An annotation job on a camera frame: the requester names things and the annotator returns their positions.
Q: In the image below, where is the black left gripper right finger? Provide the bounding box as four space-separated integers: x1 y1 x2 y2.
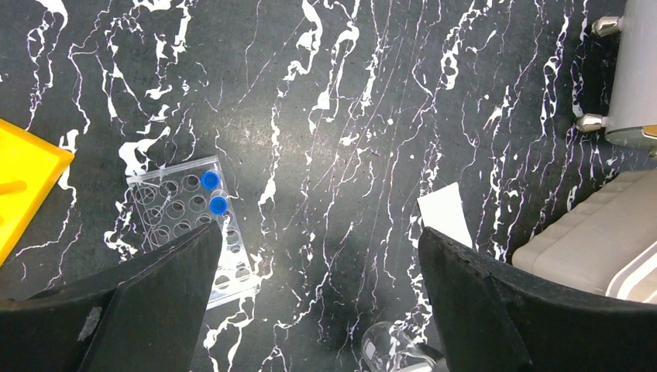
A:
418 228 656 371

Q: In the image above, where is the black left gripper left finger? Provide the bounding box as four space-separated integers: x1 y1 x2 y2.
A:
1 222 222 371

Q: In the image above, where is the small glass beaker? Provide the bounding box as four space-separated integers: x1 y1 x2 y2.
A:
361 322 437 371

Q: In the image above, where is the white paper packet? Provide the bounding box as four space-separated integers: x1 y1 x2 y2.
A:
417 182 473 249

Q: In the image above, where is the blue capped tube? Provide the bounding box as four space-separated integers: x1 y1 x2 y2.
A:
208 190 229 215
200 170 222 190

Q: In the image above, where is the white plastic bin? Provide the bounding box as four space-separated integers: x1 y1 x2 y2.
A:
511 170 656 304

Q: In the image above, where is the clear plastic tube rack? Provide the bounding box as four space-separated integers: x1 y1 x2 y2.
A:
126 156 260 309

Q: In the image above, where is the yellow test tube rack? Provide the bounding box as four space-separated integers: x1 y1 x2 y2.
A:
1 119 74 262

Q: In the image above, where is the cream cylindrical drawer cabinet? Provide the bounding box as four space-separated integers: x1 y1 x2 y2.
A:
574 0 656 158

